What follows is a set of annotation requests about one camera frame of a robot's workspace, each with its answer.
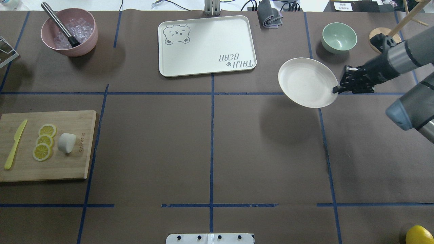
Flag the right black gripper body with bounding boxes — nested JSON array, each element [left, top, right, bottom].
[[340, 65, 375, 94]]

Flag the white round plate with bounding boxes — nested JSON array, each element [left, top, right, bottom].
[[278, 57, 338, 108]]

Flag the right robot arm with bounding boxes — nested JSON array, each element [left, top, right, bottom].
[[332, 27, 434, 142]]

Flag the cream bear tray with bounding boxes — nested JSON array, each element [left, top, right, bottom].
[[158, 15, 257, 77]]

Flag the mint green bowl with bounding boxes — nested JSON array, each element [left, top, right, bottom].
[[321, 23, 358, 54]]

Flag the wooden mug stand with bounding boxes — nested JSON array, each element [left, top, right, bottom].
[[369, 0, 431, 41]]

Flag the black box with label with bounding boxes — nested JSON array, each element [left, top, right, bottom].
[[323, 0, 381, 13]]

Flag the grey folded cloth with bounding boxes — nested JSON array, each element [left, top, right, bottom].
[[257, 0, 283, 29]]

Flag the yellow lemon right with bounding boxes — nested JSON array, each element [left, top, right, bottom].
[[406, 225, 434, 244]]

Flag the pink bowl with ice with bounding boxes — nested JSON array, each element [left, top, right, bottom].
[[41, 8, 99, 57]]

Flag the bamboo cutting board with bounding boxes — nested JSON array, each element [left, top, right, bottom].
[[0, 110, 97, 182]]

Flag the lemon slice far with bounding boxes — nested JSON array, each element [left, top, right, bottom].
[[38, 124, 57, 138]]

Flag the lemon slice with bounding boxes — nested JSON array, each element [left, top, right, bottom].
[[35, 134, 54, 148], [33, 144, 52, 162], [38, 124, 57, 138]]

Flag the lemon slice middle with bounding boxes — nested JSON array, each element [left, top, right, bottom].
[[35, 134, 54, 148]]

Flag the lemon slice near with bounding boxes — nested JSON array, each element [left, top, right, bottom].
[[33, 144, 52, 162]]

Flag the yellow plastic knife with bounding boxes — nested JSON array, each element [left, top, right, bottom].
[[4, 119, 27, 170]]

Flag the aluminium frame post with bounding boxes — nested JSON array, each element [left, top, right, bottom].
[[204, 0, 221, 16]]

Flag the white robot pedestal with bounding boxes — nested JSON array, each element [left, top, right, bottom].
[[165, 233, 255, 244]]

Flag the white wire cup rack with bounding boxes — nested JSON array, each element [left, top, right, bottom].
[[0, 36, 19, 68]]

